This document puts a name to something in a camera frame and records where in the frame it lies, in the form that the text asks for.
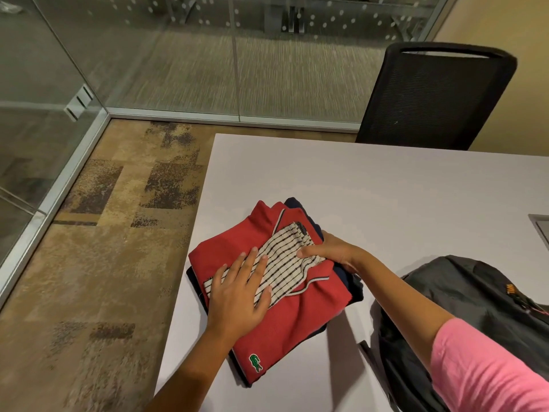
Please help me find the person's right hand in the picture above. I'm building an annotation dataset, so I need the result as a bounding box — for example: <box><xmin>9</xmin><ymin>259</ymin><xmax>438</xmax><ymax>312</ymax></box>
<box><xmin>296</xmin><ymin>230</ymin><xmax>366</xmax><ymax>275</ymax></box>

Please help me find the person's left hand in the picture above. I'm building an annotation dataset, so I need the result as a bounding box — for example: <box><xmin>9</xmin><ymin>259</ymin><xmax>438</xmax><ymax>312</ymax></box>
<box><xmin>205</xmin><ymin>247</ymin><xmax>273</xmax><ymax>342</ymax></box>

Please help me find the navy blue hoodie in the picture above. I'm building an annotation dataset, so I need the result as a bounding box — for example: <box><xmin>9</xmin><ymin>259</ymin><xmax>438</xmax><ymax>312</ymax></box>
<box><xmin>185</xmin><ymin>197</ymin><xmax>365</xmax><ymax>389</ymax></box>

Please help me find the striped knit top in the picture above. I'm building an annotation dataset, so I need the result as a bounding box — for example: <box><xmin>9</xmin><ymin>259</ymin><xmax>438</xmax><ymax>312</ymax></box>
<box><xmin>202</xmin><ymin>221</ymin><xmax>327</xmax><ymax>308</ymax></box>

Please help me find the red garment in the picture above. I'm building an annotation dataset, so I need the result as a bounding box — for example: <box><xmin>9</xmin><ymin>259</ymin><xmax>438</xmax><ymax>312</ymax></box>
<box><xmin>188</xmin><ymin>200</ymin><xmax>353</xmax><ymax>385</ymax></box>

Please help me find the black orange backpack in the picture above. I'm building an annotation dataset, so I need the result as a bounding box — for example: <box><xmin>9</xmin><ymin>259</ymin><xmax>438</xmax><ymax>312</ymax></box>
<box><xmin>358</xmin><ymin>255</ymin><xmax>549</xmax><ymax>412</ymax></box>

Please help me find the person's left forearm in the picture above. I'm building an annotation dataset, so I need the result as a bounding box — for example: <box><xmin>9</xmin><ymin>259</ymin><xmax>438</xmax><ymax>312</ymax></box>
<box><xmin>144</xmin><ymin>332</ymin><xmax>234</xmax><ymax>412</ymax></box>

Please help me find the person's right pink sleeve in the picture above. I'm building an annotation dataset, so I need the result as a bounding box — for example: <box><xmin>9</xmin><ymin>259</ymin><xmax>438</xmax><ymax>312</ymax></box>
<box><xmin>429</xmin><ymin>317</ymin><xmax>549</xmax><ymax>412</ymax></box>

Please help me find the black mesh office chair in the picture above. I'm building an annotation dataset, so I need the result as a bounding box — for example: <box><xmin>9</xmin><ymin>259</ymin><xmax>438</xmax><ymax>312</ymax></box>
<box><xmin>355</xmin><ymin>41</ymin><xmax>519</xmax><ymax>150</ymax></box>

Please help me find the grey table cable hatch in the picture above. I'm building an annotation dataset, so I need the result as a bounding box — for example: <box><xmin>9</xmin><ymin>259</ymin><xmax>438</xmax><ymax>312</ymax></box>
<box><xmin>528</xmin><ymin>213</ymin><xmax>549</xmax><ymax>250</ymax></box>

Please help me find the metal glass door bracket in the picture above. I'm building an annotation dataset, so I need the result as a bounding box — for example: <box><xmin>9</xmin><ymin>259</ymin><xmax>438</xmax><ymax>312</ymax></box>
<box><xmin>64</xmin><ymin>84</ymin><xmax>95</xmax><ymax>122</ymax></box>

